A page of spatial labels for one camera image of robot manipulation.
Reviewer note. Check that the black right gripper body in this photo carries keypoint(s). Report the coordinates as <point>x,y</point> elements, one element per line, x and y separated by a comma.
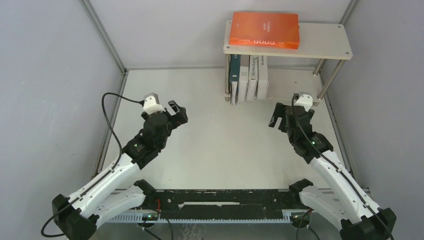
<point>288,131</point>

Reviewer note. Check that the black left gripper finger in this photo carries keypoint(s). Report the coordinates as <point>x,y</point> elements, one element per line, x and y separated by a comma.
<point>175,107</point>
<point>180,116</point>

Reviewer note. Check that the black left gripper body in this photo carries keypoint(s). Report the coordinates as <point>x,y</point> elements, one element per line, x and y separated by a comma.
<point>170,126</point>

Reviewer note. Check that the coffee cover book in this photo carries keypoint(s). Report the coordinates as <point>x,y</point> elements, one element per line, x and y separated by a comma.
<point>263,78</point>

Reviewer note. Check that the grey white plain book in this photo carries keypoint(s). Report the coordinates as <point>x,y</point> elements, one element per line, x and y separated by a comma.
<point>243,78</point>

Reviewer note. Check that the palm leaf cover book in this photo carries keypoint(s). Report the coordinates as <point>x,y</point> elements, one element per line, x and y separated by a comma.
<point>252,78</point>

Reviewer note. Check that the teal Humor book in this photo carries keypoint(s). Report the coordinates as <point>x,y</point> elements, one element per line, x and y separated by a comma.
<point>234,71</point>

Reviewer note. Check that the orange hardcover book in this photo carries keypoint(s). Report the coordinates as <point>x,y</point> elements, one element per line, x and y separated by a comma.
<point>265,29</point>

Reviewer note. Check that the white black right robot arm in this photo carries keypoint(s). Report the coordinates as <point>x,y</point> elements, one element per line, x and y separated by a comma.
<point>354,213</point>

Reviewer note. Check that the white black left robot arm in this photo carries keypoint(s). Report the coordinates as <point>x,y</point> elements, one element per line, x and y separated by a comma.
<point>81,213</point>

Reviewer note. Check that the white raised shelf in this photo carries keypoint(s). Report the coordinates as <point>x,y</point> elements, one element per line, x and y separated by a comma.
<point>328,43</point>

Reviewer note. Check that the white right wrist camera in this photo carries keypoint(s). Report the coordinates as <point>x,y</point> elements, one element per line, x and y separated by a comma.
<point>304,100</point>

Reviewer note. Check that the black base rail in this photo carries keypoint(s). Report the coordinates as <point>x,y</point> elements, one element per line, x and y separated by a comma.
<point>222,205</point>

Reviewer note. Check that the aluminium frame rail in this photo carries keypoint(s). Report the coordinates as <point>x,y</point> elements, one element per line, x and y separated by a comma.
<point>101,31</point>

